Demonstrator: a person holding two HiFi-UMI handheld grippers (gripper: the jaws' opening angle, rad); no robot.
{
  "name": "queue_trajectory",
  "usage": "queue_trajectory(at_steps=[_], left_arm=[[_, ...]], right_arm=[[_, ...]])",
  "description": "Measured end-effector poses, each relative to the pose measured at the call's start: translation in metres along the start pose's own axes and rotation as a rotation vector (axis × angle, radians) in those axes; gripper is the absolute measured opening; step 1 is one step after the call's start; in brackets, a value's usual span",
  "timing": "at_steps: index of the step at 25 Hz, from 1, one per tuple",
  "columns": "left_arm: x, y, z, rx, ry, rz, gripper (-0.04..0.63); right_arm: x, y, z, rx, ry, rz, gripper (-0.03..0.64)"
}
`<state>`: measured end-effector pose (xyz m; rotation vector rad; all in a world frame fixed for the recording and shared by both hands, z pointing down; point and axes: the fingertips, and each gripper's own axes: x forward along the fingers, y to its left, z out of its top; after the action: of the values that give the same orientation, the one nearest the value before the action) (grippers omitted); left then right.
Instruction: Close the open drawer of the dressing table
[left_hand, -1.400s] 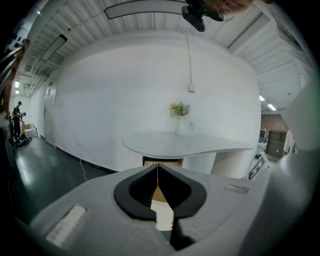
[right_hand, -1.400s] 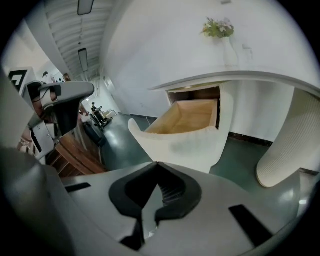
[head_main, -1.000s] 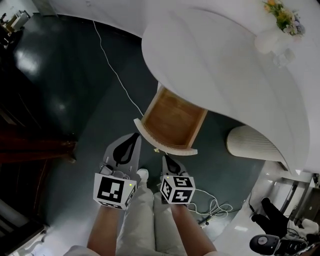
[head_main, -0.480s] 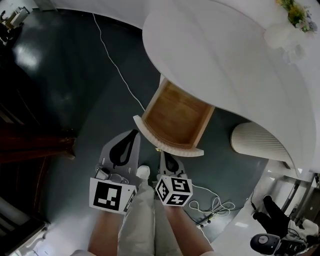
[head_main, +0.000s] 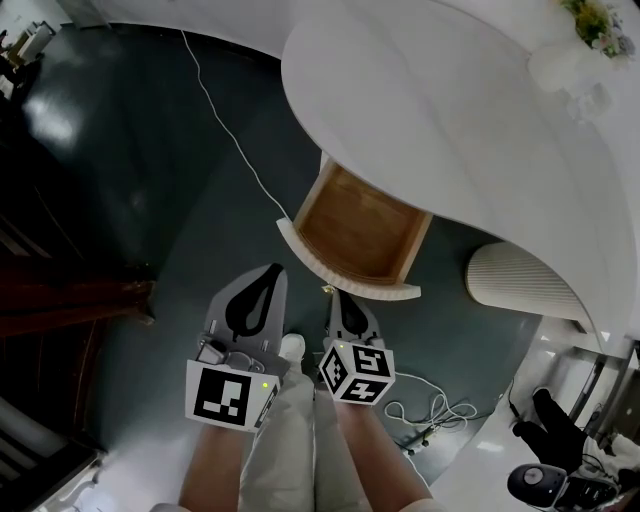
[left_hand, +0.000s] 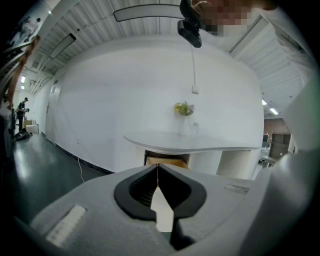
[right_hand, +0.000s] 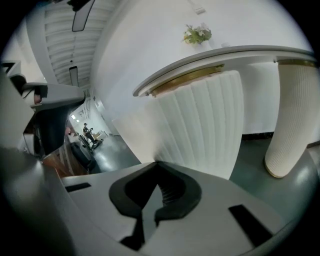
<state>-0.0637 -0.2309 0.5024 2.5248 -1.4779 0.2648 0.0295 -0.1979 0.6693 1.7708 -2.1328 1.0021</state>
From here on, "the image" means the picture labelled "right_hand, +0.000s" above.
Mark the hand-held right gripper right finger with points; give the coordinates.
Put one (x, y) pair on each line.
(215, 225)

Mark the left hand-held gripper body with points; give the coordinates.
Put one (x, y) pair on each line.
(55, 95)

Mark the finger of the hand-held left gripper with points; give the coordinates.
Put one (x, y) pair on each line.
(53, 130)

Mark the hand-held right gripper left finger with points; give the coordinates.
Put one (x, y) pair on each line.
(105, 185)

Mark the white curved table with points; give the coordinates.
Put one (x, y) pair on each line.
(190, 60)

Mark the white ribbed table leg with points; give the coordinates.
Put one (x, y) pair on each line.
(290, 112)

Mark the dark oblong ceiling light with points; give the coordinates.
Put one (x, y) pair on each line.
(81, 17)
(73, 76)

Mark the dark red wooden furniture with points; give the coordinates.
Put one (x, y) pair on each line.
(60, 165)

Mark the black chair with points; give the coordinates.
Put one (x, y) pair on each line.
(82, 156)

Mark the white boxes on cart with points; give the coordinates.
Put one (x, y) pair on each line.
(100, 137)

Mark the pastel flower bouquet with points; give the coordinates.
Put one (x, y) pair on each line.
(197, 33)

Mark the white bulbous vase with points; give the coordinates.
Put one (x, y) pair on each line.
(206, 45)

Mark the white wall conduit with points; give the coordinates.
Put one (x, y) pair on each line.
(193, 3)

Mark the white wall junction box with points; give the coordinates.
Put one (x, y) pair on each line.
(200, 10)

